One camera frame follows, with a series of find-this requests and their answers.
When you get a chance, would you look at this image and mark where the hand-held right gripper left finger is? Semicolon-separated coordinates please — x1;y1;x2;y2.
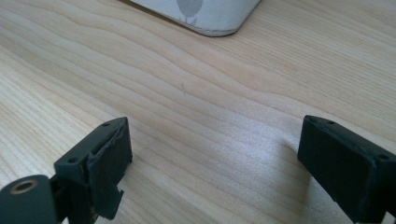
53;116;134;224

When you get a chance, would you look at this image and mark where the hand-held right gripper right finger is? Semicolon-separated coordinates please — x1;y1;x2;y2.
297;114;396;224

